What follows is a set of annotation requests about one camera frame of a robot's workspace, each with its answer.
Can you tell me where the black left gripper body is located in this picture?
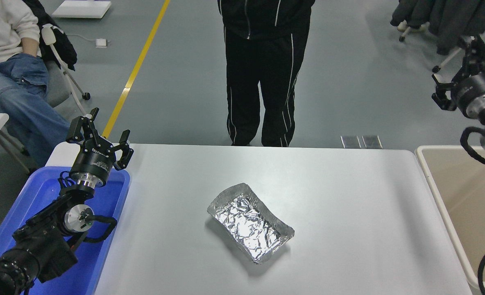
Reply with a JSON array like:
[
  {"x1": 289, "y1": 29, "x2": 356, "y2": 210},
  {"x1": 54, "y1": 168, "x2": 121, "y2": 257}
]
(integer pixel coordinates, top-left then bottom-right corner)
[{"x1": 70, "y1": 147, "x2": 116, "y2": 182}]

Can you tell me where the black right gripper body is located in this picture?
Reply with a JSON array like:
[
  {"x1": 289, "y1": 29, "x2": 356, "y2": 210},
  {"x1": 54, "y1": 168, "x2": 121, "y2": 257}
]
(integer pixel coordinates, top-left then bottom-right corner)
[{"x1": 451, "y1": 74, "x2": 485, "y2": 118}]

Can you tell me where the dark grey coat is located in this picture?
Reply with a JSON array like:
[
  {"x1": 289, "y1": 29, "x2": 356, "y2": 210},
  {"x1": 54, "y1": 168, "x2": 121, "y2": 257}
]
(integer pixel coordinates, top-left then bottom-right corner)
[{"x1": 390, "y1": 0, "x2": 485, "y2": 55}]

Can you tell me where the grey wheeled chair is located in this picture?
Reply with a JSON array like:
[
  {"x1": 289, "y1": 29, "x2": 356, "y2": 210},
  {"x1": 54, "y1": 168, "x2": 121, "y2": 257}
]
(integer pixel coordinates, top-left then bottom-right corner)
[{"x1": 38, "y1": 23, "x2": 91, "y2": 117}]

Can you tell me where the blue plastic tray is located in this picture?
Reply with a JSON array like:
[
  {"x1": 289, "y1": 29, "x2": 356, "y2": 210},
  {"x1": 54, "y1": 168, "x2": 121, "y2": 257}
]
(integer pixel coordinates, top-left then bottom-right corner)
[{"x1": 0, "y1": 166, "x2": 131, "y2": 295}]

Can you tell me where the yellow floor tape line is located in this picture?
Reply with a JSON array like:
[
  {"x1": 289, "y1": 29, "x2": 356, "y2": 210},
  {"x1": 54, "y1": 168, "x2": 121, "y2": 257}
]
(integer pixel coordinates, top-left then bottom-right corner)
[{"x1": 102, "y1": 0, "x2": 171, "y2": 139}]

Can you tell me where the black jacket on chair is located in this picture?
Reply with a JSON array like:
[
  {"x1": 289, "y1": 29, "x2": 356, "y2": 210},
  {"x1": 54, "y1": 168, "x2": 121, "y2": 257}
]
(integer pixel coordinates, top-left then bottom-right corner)
[{"x1": 23, "y1": 0, "x2": 77, "y2": 72}]

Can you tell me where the seated person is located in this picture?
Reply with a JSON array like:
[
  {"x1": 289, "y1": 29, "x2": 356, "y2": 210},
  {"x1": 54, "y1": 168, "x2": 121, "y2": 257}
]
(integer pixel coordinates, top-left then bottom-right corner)
[{"x1": 0, "y1": 0, "x2": 71, "y2": 168}]

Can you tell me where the large pale bin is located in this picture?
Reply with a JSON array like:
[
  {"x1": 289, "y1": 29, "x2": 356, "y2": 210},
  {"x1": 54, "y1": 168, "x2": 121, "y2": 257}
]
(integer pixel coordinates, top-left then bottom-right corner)
[{"x1": 415, "y1": 145, "x2": 485, "y2": 292}]

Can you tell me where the white flat board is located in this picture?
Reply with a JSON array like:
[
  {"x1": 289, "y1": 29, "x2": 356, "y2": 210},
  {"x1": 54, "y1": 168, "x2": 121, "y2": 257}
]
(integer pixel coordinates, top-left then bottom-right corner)
[{"x1": 52, "y1": 0, "x2": 112, "y2": 19}]

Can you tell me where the crumpled silver foil tray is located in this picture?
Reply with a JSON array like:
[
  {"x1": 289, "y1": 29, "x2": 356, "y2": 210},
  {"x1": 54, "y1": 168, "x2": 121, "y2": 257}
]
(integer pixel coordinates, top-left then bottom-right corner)
[{"x1": 207, "y1": 183, "x2": 295, "y2": 264}]

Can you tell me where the standing person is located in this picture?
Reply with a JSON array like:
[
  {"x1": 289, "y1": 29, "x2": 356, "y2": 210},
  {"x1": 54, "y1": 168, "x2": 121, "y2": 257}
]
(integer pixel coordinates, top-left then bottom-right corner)
[{"x1": 217, "y1": 0, "x2": 316, "y2": 147}]

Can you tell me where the white wheeled chair frame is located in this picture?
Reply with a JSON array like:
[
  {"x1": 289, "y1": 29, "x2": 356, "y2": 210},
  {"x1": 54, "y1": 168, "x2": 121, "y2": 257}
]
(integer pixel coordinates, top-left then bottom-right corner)
[{"x1": 397, "y1": 20, "x2": 485, "y2": 73}]

